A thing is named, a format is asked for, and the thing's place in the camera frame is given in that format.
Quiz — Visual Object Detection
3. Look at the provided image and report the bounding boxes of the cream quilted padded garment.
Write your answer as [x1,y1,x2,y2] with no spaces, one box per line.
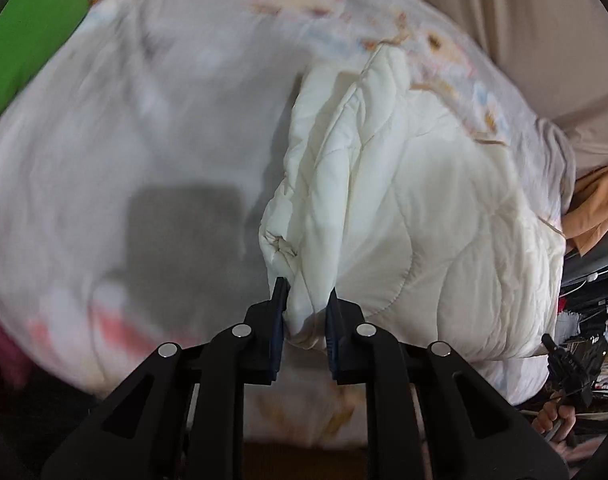
[258,46,564,404]

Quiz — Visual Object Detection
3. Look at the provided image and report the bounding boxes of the right hand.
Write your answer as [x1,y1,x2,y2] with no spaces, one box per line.
[531,392,576,444]

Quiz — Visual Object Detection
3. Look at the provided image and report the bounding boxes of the cluttered shelves with goods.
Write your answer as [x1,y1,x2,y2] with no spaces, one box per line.
[560,254,608,390]

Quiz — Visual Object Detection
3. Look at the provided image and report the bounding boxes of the orange cloth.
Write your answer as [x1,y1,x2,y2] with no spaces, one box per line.
[562,166,608,257]

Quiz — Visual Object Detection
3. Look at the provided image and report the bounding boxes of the grey floral fleece blanket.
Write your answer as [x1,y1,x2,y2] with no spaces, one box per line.
[0,0,578,451]

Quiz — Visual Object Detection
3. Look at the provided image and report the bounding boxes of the beige bed sheet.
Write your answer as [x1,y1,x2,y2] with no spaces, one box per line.
[424,0,608,176]

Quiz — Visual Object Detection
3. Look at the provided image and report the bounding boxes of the green cloth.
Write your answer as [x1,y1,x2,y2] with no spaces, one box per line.
[0,0,90,115]

